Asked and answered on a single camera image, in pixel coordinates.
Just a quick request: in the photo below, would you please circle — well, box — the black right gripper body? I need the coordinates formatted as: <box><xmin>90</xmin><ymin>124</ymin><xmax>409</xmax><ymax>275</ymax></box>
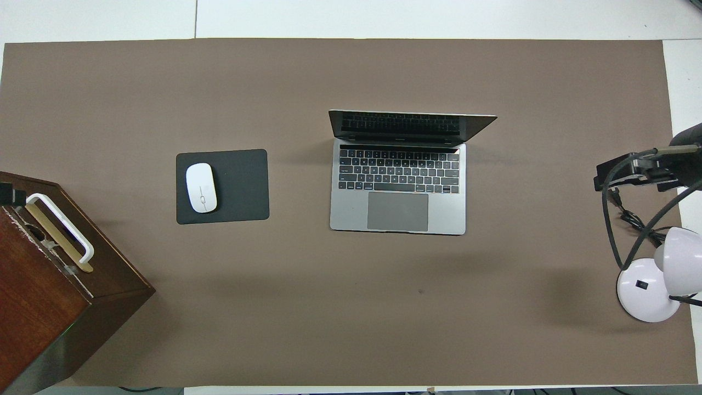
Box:
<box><xmin>631</xmin><ymin>123</ymin><xmax>702</xmax><ymax>193</ymax></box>

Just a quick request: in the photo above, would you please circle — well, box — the silver laptop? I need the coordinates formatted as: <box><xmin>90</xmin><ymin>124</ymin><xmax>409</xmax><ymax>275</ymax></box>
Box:
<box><xmin>328</xmin><ymin>109</ymin><xmax>498</xmax><ymax>235</ymax></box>

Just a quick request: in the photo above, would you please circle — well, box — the dark wooden box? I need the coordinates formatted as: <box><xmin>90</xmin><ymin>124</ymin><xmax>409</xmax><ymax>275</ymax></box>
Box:
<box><xmin>0</xmin><ymin>171</ymin><xmax>156</xmax><ymax>393</ymax></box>

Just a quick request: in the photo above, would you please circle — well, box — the white desk lamp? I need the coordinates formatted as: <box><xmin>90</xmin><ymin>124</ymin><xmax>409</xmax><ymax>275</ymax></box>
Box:
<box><xmin>616</xmin><ymin>227</ymin><xmax>702</xmax><ymax>323</ymax></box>

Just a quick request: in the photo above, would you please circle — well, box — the white computer mouse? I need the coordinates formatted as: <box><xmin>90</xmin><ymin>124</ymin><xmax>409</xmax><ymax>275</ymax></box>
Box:
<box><xmin>185</xmin><ymin>163</ymin><xmax>218</xmax><ymax>213</ymax></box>

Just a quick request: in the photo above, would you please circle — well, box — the black mouse pad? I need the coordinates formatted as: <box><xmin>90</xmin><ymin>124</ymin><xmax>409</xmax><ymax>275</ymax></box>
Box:
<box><xmin>175</xmin><ymin>149</ymin><xmax>270</xmax><ymax>225</ymax></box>

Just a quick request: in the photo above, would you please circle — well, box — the brown table mat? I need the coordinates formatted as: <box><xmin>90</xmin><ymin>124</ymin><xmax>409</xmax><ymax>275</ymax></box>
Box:
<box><xmin>0</xmin><ymin>38</ymin><xmax>698</xmax><ymax>387</ymax></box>

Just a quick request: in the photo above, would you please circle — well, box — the gold handle backplate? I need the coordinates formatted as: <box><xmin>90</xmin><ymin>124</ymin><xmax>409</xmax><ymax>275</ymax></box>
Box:
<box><xmin>15</xmin><ymin>193</ymin><xmax>94</xmax><ymax>273</ymax></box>

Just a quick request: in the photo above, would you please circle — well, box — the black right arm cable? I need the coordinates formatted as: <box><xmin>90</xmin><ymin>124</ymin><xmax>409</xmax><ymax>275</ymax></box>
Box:
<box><xmin>602</xmin><ymin>144</ymin><xmax>702</xmax><ymax>270</ymax></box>

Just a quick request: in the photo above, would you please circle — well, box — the black lamp power cable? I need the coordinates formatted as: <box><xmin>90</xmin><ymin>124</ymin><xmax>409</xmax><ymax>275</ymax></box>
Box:
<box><xmin>608</xmin><ymin>187</ymin><xmax>669</xmax><ymax>246</ymax></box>

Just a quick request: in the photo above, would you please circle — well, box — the white box handle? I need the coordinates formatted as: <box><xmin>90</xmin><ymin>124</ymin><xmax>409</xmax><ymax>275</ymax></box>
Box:
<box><xmin>25</xmin><ymin>193</ymin><xmax>95</xmax><ymax>265</ymax></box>

